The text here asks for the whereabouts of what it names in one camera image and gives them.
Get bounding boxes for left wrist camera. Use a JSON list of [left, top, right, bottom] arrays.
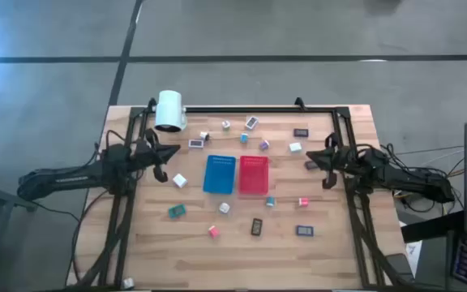
[[139, 145, 156, 162]]

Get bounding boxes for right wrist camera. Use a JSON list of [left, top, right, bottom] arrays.
[[331, 150, 348, 168]]

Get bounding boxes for black flat device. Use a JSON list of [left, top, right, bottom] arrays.
[[385, 253, 415, 283]]

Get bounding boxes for teal digital clock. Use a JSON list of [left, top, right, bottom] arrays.
[[167, 204, 187, 220]]

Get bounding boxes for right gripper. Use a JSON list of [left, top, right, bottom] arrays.
[[306, 132, 346, 190]]

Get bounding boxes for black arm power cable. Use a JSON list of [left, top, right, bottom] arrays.
[[70, 188, 113, 287]]

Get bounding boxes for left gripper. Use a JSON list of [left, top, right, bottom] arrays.
[[139, 129, 181, 183]]

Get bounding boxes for black aluminium table frame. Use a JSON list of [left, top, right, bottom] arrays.
[[77, 97, 411, 291]]

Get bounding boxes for white paper sheet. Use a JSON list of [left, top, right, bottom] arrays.
[[404, 238, 423, 267]]

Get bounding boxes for red plastic basket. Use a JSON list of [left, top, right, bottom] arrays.
[[238, 155, 270, 196]]

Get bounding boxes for tangled black floor cables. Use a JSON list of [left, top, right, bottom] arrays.
[[379, 142, 466, 213]]

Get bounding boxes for blue plastic basket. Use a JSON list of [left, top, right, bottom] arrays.
[[202, 154, 238, 195]]

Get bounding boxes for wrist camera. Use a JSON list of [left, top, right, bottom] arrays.
[[139, 145, 156, 162], [331, 150, 348, 168]]

